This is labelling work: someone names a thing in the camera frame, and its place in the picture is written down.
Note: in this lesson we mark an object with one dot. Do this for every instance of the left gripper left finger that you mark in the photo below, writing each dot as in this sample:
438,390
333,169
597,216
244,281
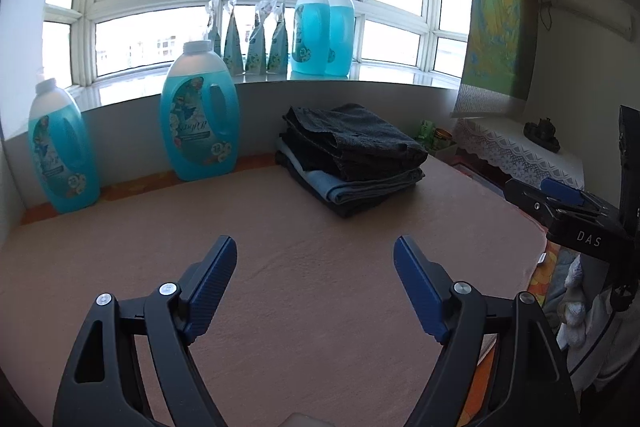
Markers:
202,291

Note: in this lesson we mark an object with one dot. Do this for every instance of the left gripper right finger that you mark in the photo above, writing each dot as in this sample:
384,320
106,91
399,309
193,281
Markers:
427,286

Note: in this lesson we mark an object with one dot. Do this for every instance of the grey houndstooth pants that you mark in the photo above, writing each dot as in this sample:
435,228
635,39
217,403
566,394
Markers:
350,142

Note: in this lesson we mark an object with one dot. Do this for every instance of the right hand in white glove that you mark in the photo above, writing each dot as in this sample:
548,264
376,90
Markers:
580,319

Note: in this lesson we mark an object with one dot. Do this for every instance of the dark figurine ornament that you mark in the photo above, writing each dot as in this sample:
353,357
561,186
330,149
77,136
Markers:
542,134

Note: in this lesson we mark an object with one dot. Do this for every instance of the folded dark navy garment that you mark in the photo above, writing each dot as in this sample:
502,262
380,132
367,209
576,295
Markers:
346,210

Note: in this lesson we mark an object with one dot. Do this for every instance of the white lace tablecloth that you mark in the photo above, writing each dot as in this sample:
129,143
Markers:
502,143

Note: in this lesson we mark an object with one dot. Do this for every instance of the folded light blue garment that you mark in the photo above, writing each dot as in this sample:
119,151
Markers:
339,191

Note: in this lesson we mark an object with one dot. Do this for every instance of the round tin can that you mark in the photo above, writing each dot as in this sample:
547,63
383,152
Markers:
441,139

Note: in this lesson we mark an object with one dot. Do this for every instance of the green small box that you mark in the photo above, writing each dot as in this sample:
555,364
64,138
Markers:
426,133

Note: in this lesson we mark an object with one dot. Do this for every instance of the large blue detergent bottle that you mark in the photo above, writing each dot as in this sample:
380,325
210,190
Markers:
200,114

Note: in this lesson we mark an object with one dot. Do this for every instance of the blue detergent bottle far left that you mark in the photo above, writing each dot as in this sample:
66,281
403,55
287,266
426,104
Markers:
61,150

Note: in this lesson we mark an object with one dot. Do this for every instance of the refill pouch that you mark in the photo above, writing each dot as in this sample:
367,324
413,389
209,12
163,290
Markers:
255,63
232,49
278,54
212,31

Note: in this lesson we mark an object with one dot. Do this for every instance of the white air conditioner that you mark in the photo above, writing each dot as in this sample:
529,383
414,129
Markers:
614,15

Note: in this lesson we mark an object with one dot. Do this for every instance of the blue bottle on sill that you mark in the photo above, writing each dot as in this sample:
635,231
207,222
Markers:
310,47
342,34

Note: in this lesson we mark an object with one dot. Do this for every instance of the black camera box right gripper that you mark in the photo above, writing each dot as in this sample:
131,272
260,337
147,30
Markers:
629,125

